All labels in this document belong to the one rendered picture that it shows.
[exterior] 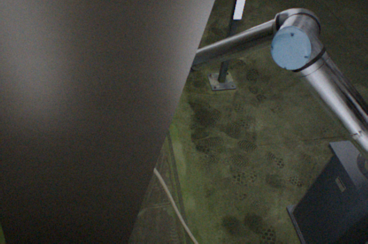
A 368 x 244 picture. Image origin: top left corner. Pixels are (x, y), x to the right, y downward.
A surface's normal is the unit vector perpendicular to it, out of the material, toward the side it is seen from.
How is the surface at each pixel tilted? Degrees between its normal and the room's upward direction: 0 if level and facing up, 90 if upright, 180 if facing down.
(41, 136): 90
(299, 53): 85
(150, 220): 0
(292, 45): 86
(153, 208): 0
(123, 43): 90
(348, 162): 0
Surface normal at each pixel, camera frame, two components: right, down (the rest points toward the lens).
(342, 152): 0.06, -0.68
